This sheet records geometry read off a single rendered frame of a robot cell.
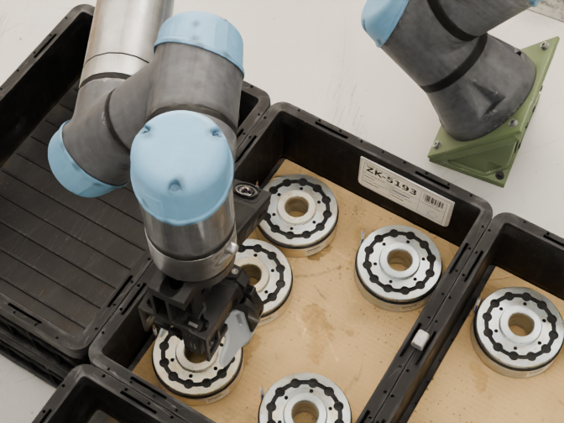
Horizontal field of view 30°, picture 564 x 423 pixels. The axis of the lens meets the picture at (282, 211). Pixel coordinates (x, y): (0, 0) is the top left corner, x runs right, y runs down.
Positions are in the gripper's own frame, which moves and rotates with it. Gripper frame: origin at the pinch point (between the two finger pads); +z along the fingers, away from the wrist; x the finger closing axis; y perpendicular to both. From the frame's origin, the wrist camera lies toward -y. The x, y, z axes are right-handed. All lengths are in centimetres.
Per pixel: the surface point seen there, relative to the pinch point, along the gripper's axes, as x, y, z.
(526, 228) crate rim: 24.4, -27.6, 4.5
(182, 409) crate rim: 0.2, 8.7, 4.5
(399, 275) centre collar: 13.3, -18.8, 10.8
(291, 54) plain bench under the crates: -19, -54, 27
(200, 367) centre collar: -2.0, 1.9, 10.8
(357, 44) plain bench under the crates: -11, -60, 27
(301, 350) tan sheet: 6.6, -6.5, 14.5
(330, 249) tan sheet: 3.7, -20.0, 14.5
